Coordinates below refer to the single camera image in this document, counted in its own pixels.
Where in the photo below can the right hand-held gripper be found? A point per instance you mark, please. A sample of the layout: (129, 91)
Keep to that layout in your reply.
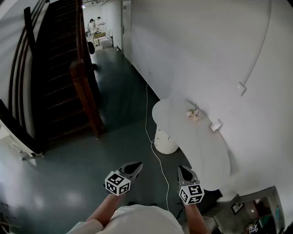
(192, 194)

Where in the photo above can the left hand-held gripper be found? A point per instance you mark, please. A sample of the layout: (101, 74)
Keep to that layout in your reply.
(117, 184)

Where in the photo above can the person's right forearm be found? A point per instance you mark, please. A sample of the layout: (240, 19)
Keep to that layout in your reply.
(194, 219)

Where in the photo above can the person's left forearm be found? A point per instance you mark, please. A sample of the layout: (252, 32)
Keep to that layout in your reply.
(105, 210)

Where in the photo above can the person's white shirt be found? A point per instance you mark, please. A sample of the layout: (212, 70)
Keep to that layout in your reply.
(142, 221)

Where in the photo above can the small white printed card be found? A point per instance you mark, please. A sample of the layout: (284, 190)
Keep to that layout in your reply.
(215, 125)

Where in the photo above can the grey cabinet with shelves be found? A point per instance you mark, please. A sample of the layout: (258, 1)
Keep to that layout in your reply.
(229, 219)

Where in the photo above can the pale pink flower bunch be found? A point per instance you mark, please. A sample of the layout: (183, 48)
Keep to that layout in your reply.
(194, 114)

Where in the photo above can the white low furniture piece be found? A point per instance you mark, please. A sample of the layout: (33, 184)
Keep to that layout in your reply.
(13, 139)

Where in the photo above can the dark wooden staircase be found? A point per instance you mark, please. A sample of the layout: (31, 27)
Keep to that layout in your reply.
(59, 68)

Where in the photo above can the black round chair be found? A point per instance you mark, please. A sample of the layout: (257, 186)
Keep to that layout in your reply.
(91, 48)

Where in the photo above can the white door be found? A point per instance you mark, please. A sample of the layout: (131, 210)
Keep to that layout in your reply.
(126, 41)

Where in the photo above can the cardboard box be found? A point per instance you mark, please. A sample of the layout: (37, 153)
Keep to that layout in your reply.
(100, 35)

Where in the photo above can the white oval table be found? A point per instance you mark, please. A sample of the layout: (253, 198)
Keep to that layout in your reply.
(196, 146)

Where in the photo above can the small black picture frame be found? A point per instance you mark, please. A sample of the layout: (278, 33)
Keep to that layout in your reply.
(237, 208)

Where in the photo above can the brown wooden newel post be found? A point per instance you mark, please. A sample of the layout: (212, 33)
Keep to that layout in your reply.
(84, 91)

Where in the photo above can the white wall junction box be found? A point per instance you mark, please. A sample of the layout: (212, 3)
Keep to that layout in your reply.
(241, 88)

